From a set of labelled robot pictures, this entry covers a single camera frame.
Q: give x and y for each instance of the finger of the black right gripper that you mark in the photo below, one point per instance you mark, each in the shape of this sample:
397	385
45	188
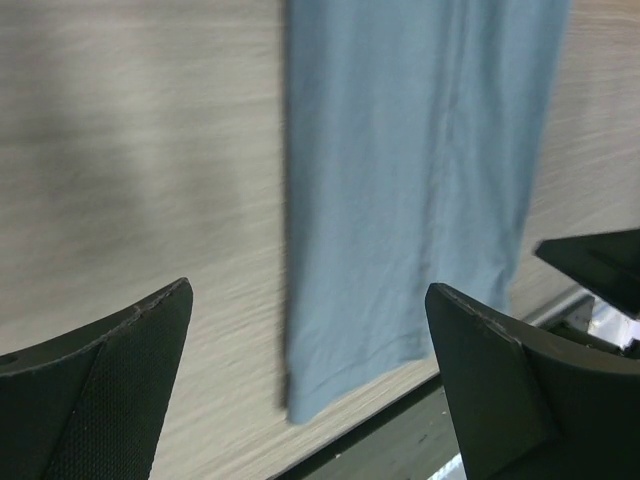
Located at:
606	264

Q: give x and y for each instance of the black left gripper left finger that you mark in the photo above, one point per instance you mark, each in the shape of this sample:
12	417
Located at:
91	403

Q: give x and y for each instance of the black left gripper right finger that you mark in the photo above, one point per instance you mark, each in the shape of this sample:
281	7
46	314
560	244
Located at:
528	404

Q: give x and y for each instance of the blue-grey t-shirt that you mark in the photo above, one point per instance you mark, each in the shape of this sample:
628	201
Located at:
413	130

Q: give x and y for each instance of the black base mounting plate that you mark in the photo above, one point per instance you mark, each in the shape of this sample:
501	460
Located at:
410	438

